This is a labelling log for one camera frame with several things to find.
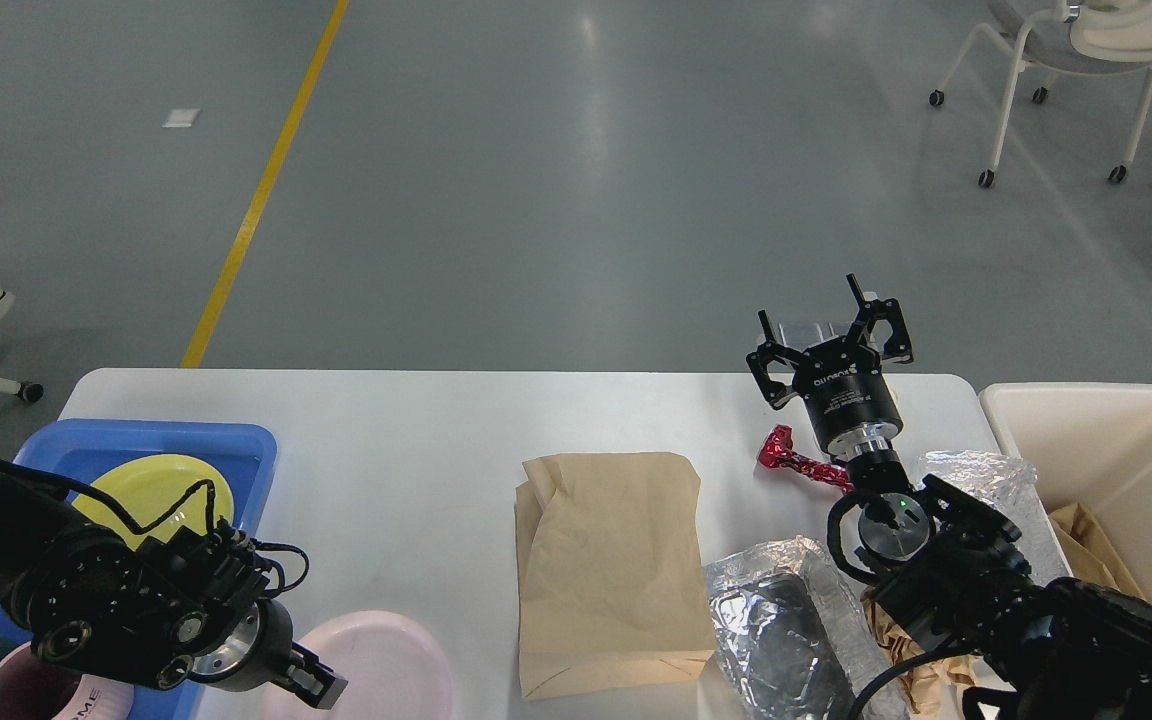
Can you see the beige waste bin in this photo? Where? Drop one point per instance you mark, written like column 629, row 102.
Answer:
column 1091, row 444

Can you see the pink mug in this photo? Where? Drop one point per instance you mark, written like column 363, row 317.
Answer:
column 31, row 689

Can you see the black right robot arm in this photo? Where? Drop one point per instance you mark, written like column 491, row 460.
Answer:
column 942, row 564

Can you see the yellow plate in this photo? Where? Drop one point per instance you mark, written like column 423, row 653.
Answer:
column 146, row 487

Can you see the red foil wrapper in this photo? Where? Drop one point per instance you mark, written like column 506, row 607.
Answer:
column 778, row 452

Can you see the brown paper bag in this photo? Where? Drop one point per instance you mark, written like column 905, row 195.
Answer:
column 610, row 588

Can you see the crumpled foil sheet right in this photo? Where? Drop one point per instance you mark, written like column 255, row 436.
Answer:
column 1007, row 484

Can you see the brown paper in bin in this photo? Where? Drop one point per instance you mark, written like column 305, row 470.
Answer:
column 1090, row 553

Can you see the floor socket plates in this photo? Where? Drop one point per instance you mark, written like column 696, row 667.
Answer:
column 803, row 335

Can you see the crumpled brown paper ball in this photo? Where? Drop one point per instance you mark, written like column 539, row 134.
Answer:
column 927, row 687

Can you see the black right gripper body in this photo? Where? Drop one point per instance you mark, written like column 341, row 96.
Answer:
column 845, row 395

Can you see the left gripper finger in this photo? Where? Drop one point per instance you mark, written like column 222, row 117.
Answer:
column 301, row 657
column 313, row 686

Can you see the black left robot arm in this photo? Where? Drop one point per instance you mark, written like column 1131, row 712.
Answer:
column 184, row 597

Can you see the white chair on wheels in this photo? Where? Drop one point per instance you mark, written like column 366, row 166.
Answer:
column 1063, row 38

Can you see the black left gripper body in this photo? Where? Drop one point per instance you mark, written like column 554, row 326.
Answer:
column 257, row 652

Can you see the pink plate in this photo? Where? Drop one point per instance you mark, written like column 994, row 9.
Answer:
column 394, row 669

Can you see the white floor label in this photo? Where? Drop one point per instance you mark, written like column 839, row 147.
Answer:
column 181, row 118

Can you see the blue plastic tray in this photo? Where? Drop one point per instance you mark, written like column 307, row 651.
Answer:
column 84, row 449

